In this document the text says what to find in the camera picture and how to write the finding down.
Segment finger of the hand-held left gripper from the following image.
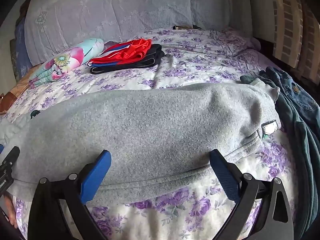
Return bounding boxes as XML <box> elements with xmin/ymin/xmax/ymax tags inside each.
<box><xmin>0</xmin><ymin>144</ymin><xmax>21</xmax><ymax>168</ymax></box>

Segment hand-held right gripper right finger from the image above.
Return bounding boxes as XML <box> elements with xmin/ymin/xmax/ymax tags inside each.
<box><xmin>209</xmin><ymin>149</ymin><xmax>294</xmax><ymax>240</ymax></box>

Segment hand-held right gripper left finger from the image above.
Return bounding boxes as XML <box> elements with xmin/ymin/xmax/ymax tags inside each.
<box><xmin>29</xmin><ymin>150</ymin><xmax>112</xmax><ymax>240</ymax></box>

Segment grey knit sweater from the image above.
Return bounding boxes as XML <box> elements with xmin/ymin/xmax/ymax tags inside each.
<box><xmin>0</xmin><ymin>82</ymin><xmax>282</xmax><ymax>204</ymax></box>

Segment folded black pants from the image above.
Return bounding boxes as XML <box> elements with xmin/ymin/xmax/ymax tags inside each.
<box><xmin>89</xmin><ymin>44</ymin><xmax>165</xmax><ymax>75</ymax></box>

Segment person's left hand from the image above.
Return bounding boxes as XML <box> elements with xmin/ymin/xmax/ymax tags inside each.
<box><xmin>4</xmin><ymin>194</ymin><xmax>18</xmax><ymax>228</ymax></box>

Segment teal green sweatshirt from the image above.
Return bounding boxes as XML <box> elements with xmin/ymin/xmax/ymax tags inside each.
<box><xmin>239</xmin><ymin>74</ymin><xmax>320</xmax><ymax>233</ymax></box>

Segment blue patterned pillow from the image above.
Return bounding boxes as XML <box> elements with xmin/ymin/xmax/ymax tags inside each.
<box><xmin>14</xmin><ymin>17</ymin><xmax>34</xmax><ymax>82</ymax></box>

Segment folded colourful floral cloth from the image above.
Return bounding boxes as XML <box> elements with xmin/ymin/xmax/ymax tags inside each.
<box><xmin>29</xmin><ymin>38</ymin><xmax>105</xmax><ymax>88</ymax></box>

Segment blue denim jeans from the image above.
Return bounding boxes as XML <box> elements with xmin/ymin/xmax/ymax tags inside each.
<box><xmin>259</xmin><ymin>66</ymin><xmax>320</xmax><ymax>140</ymax></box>

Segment folded red shorts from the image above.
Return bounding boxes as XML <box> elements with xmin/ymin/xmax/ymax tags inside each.
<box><xmin>87</xmin><ymin>39</ymin><xmax>153</xmax><ymax>67</ymax></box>

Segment beige checked curtain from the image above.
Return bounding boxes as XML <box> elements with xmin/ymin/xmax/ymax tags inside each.
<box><xmin>269</xmin><ymin>0</ymin><xmax>320</xmax><ymax>80</ymax></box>

